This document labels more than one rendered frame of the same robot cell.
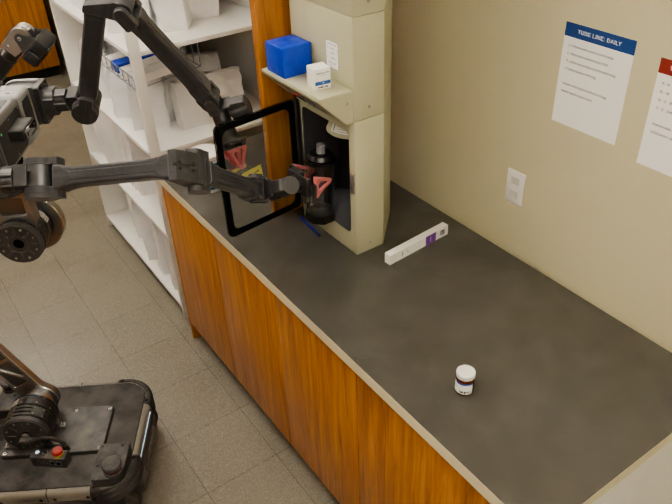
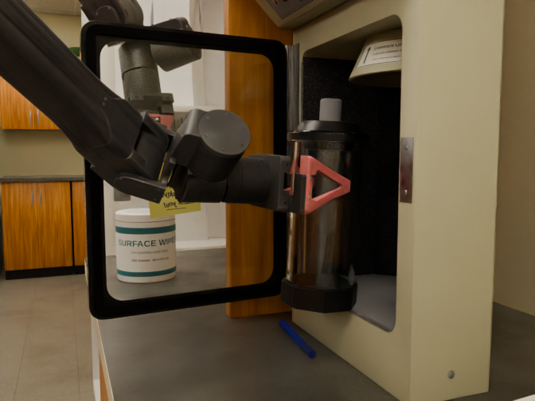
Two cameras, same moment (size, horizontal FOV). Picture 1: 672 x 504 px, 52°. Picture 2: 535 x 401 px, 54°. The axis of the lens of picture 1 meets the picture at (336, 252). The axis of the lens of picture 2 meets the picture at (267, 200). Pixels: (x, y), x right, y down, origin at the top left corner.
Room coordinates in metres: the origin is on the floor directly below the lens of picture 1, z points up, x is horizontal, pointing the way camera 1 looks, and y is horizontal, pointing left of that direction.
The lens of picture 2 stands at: (1.28, -0.04, 1.22)
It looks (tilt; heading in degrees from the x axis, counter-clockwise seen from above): 5 degrees down; 13
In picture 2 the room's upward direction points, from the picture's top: straight up
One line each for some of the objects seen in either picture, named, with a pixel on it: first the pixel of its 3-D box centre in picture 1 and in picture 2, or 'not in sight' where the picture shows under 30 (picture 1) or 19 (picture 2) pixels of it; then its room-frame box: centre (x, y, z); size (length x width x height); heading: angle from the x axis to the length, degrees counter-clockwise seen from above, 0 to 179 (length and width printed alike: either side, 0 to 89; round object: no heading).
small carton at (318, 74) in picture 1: (318, 76); not in sight; (1.90, 0.03, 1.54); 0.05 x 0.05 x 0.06; 26
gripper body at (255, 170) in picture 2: (292, 184); (247, 180); (1.91, 0.13, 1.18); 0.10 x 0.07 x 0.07; 37
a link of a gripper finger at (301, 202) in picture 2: (316, 182); (311, 184); (1.93, 0.05, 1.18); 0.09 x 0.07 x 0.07; 127
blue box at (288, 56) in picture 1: (288, 56); not in sight; (2.03, 0.12, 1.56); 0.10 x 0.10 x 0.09; 34
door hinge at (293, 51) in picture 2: (299, 154); (290, 170); (2.11, 0.11, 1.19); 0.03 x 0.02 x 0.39; 34
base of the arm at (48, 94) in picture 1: (55, 100); not in sight; (2.02, 0.84, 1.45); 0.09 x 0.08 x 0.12; 2
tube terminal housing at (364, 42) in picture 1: (356, 120); (421, 75); (2.06, -0.08, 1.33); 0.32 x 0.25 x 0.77; 34
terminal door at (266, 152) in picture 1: (260, 169); (193, 172); (2.01, 0.23, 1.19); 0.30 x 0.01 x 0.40; 130
